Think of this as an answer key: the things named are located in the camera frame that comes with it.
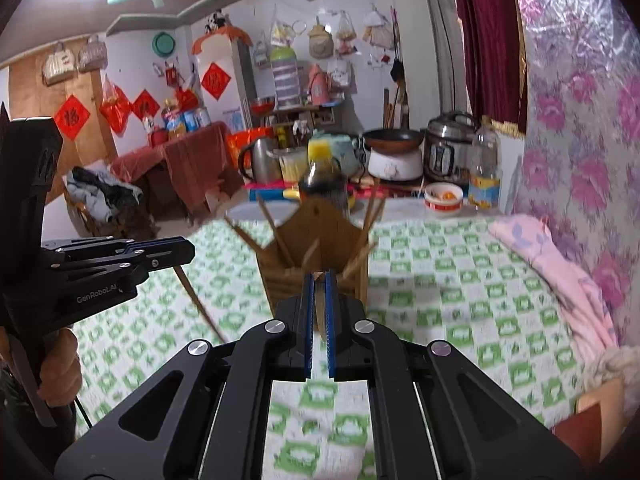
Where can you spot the wooden side table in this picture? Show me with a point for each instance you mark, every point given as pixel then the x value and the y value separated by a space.
pixel 320 110

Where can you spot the blue tin can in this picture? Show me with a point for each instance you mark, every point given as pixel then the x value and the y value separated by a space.
pixel 203 118
pixel 190 121

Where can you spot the panda plush toy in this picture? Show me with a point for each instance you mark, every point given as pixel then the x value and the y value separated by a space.
pixel 216 22

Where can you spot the single wooden chopstick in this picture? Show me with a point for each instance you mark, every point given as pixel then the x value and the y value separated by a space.
pixel 200 305
pixel 320 305
pixel 374 212

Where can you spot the red hanging plastic bag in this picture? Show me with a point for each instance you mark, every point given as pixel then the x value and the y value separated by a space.
pixel 115 107

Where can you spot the hanging bag with red contents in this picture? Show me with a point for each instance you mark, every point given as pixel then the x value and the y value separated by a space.
pixel 346 35

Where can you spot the red diamond paper decoration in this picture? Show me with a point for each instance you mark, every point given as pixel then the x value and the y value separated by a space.
pixel 72 116
pixel 215 81
pixel 145 105

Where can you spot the red pot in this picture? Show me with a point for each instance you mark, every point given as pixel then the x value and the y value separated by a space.
pixel 158 139

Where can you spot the stainless steel kettle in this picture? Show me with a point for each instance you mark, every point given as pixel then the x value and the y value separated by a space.
pixel 262 160

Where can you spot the brown wooden board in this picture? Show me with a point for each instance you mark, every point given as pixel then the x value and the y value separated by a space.
pixel 590 425

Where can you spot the grey sheer curtain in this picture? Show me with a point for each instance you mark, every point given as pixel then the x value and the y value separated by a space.
pixel 440 40

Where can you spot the cream pot with lid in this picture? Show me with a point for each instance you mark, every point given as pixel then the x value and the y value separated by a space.
pixel 291 165

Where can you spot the person's left hand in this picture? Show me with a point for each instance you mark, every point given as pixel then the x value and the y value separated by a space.
pixel 62 365

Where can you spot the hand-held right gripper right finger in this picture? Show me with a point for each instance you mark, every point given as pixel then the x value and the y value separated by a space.
pixel 415 390

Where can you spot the maroon curtain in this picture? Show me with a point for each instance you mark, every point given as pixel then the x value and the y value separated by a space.
pixel 490 45

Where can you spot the striped steamer stack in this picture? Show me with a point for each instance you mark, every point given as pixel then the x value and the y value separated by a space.
pixel 284 80

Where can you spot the red basin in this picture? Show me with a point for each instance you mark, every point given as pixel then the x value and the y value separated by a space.
pixel 262 105

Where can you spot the wooden sticks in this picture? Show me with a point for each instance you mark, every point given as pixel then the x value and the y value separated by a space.
pixel 395 110

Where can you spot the red gift box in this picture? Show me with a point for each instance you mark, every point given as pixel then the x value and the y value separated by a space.
pixel 247 145

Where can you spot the orange cloth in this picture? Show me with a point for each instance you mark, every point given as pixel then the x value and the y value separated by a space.
pixel 222 37

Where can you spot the hanging white plastic bag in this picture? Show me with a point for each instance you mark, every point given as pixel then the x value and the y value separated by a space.
pixel 377 30

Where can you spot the black hanging ladle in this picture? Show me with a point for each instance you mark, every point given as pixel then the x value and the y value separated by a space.
pixel 397 67

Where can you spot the silver electric pressure cooker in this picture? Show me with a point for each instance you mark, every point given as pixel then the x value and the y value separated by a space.
pixel 447 150

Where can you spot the hanging clear plastic bag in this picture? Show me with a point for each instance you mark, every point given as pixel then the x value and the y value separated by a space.
pixel 281 30

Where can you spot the hanging woven bag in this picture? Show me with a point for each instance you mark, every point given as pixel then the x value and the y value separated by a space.
pixel 320 40

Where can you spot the group of wooden chopsticks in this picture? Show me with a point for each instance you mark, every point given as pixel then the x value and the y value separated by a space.
pixel 277 235

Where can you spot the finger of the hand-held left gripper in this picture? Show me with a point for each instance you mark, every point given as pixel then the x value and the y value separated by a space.
pixel 125 267
pixel 150 246

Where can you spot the blue and red mat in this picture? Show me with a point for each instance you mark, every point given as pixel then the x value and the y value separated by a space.
pixel 265 194

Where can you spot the yellow cooking oil jug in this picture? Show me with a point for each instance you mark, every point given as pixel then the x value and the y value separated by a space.
pixel 173 122

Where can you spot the brown frying pan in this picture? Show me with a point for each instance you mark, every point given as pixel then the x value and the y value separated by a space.
pixel 392 139

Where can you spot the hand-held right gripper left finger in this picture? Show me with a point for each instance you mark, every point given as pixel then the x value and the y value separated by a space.
pixel 235 390

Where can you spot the dark soy sauce bottle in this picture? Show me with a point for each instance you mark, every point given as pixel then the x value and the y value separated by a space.
pixel 322 180

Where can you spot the pile of clothes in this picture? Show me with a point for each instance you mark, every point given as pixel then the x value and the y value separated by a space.
pixel 100 190

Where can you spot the clear plastic oil bottle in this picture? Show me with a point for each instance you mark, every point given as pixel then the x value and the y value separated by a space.
pixel 484 160

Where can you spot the wooden cabinet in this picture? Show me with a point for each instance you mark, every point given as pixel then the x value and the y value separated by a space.
pixel 85 155

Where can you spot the white refrigerator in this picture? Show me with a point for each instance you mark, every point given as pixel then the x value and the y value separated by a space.
pixel 225 110

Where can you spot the white electric hot pot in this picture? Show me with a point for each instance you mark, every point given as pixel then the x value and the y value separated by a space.
pixel 395 166

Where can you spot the pink thermos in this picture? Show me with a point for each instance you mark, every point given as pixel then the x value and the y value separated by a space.
pixel 318 85

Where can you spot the white printed bag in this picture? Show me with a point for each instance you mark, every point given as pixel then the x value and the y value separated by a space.
pixel 339 72

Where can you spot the green checkered tablecloth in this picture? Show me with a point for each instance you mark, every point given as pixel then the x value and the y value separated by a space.
pixel 450 285

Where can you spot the wicker basket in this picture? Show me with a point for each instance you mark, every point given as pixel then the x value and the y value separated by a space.
pixel 92 55
pixel 60 65

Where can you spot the green round plate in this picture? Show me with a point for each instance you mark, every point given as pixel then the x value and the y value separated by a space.
pixel 163 44

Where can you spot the red and white bowl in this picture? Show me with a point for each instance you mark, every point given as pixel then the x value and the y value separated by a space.
pixel 442 200

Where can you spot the table with red cloth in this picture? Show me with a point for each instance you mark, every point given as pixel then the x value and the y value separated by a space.
pixel 195 170

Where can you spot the wooden chair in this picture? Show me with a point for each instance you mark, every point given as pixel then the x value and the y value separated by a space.
pixel 130 227

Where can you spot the pink cloth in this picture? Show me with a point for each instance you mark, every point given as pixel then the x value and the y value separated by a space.
pixel 565 280

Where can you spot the wooden chopstick holder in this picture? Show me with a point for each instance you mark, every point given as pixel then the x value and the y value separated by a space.
pixel 325 230

